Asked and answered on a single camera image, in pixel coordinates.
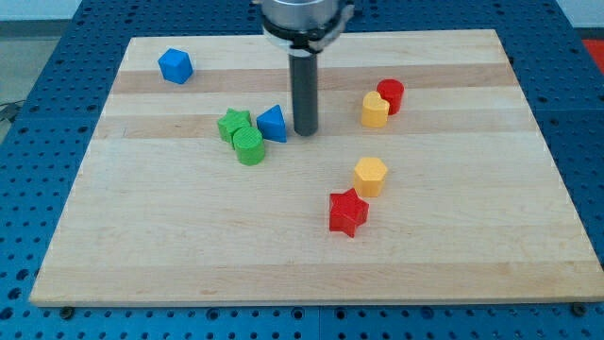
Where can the blue triangle block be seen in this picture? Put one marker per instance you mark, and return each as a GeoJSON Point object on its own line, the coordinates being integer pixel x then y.
{"type": "Point", "coordinates": [271, 125]}

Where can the blue cube block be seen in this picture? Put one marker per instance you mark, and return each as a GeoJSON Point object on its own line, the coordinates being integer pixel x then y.
{"type": "Point", "coordinates": [175, 66]}

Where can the green cylinder block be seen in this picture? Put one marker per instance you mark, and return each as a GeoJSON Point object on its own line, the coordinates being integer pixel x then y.
{"type": "Point", "coordinates": [248, 145]}

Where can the red cylinder block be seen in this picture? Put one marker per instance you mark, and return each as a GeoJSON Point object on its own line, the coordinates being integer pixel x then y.
{"type": "Point", "coordinates": [392, 91]}

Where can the yellow hexagon block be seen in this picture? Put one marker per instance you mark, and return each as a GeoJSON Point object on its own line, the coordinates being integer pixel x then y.
{"type": "Point", "coordinates": [369, 176]}

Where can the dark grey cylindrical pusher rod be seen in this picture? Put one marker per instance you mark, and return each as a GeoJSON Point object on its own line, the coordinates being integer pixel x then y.
{"type": "Point", "coordinates": [304, 80]}

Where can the green star block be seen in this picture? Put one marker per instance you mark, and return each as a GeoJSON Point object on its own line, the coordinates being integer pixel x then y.
{"type": "Point", "coordinates": [231, 122]}

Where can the wooden board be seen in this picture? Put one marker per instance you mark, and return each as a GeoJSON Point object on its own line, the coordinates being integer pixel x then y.
{"type": "Point", "coordinates": [473, 208]}

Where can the red star block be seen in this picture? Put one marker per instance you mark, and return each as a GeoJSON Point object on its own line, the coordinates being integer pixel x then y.
{"type": "Point", "coordinates": [347, 211]}

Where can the yellow heart block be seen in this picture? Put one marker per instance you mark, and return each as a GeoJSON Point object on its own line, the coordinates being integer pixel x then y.
{"type": "Point", "coordinates": [374, 111]}

